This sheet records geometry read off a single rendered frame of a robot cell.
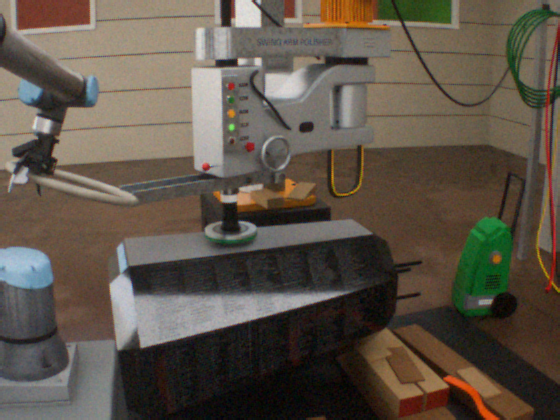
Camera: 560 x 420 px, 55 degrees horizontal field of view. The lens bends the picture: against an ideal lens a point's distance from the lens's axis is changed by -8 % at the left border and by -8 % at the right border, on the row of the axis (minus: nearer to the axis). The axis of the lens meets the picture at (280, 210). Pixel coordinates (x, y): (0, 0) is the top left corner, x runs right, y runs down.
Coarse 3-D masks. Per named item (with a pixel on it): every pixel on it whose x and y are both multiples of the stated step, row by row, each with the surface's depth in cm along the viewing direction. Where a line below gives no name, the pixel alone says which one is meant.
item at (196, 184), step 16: (192, 176) 229; (208, 176) 234; (240, 176) 231; (256, 176) 236; (272, 176) 241; (144, 192) 205; (160, 192) 209; (176, 192) 213; (192, 192) 218; (208, 192) 223
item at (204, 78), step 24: (192, 72) 224; (216, 72) 210; (240, 72) 214; (192, 96) 226; (216, 96) 213; (240, 96) 216; (216, 120) 216; (240, 120) 219; (216, 144) 219; (240, 144) 221; (216, 168) 222; (240, 168) 224; (264, 168) 231
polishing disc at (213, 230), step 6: (216, 222) 248; (240, 222) 248; (246, 222) 248; (210, 228) 241; (216, 228) 241; (246, 228) 241; (252, 228) 241; (210, 234) 234; (216, 234) 234; (222, 234) 234; (228, 234) 233; (234, 234) 233; (240, 234) 233; (246, 234) 234; (252, 234) 236
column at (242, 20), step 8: (240, 0) 297; (248, 0) 294; (256, 0) 290; (264, 0) 290; (272, 0) 295; (280, 0) 299; (240, 8) 299; (248, 8) 295; (256, 8) 291; (264, 8) 292; (272, 8) 296; (280, 8) 301; (240, 16) 300; (248, 16) 296; (256, 16) 293; (264, 16) 293; (272, 16) 297; (280, 16) 302; (240, 24) 301; (248, 24) 298; (256, 24) 294; (264, 24) 294; (272, 24) 298; (280, 24) 303; (272, 160) 319; (264, 184) 317; (272, 184) 322; (280, 184) 328; (248, 192) 325
